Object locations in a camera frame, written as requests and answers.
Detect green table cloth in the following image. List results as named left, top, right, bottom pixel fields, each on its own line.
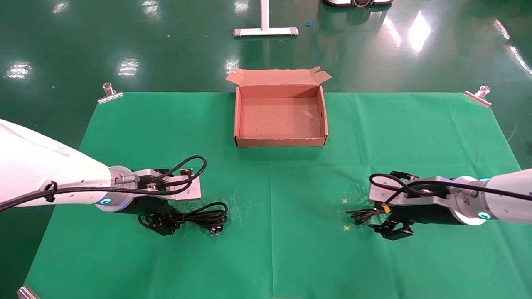
left=23, top=92, right=532, bottom=299

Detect white stand base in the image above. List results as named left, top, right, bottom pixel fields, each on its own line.
left=233, top=0, right=299, bottom=38

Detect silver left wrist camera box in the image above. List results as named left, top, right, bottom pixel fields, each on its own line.
left=132, top=168, right=202, bottom=203

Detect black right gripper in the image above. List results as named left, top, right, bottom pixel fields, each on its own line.
left=369, top=201, right=454, bottom=241

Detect black data cable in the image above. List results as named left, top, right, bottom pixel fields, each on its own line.
left=137, top=202, right=229, bottom=236

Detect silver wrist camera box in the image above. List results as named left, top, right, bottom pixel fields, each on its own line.
left=132, top=168, right=202, bottom=203
left=368, top=171, right=458, bottom=207

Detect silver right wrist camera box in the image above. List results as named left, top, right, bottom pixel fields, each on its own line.
left=368, top=171, right=458, bottom=207

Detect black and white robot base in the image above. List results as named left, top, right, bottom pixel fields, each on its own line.
left=323, top=0, right=394, bottom=8

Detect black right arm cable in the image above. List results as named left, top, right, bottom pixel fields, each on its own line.
left=369, top=173, right=532, bottom=205

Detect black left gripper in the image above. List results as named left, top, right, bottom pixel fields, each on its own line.
left=121, top=198, right=188, bottom=237

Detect open brown cardboard box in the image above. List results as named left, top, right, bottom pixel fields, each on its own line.
left=226, top=66, right=332, bottom=148

